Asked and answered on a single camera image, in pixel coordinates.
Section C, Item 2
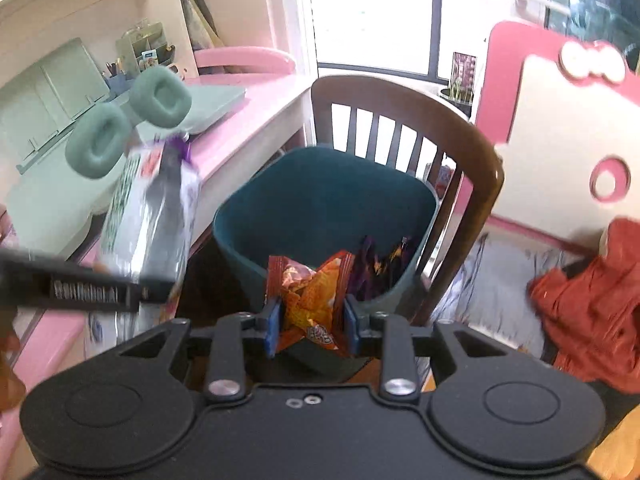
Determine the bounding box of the teal plastic waste bin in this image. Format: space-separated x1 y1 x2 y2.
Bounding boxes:
213 146 441 373

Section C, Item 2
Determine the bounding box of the blue pen holder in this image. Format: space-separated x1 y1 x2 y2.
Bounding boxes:
102 60 134 97

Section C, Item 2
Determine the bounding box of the silver purple snack bag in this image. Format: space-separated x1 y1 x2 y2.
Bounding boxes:
95 132 202 326

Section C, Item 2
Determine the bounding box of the purple snack packet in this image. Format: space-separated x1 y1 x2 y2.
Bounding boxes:
347 235 423 302

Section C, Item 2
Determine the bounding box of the balcony glass door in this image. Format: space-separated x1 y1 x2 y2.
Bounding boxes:
306 0 517 84

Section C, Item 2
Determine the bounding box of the beige blue curtain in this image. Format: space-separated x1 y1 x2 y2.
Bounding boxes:
172 0 224 49

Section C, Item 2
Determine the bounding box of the orange snack packet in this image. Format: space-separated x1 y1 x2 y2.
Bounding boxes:
266 250 355 353

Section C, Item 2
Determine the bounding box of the green tilting reading stand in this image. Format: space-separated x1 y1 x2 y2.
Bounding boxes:
0 37 247 256

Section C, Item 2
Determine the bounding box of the pink white bed headboard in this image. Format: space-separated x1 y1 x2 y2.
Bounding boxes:
472 20 640 256

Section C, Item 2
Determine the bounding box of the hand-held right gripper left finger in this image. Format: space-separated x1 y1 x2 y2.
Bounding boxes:
117 297 284 403

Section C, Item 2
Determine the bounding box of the pink white desk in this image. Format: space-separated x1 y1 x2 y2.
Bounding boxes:
0 74 315 480

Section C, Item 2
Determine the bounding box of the green desk organizer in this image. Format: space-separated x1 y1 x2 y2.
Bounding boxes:
116 20 177 81

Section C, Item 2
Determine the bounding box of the green ring posture support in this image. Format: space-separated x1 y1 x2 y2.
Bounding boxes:
65 67 193 179

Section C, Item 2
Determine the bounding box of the dark wooden chair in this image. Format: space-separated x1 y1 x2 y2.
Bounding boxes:
280 75 506 393

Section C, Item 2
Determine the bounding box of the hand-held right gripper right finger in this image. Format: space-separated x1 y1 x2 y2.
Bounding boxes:
344 294 511 403

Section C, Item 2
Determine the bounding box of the red jacket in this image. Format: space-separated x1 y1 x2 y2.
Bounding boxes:
527 217 640 393

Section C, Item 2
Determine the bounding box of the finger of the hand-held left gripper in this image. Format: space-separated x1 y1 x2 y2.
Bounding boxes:
120 279 182 313

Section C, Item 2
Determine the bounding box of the grey pillow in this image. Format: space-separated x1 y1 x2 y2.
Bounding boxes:
440 232 591 346

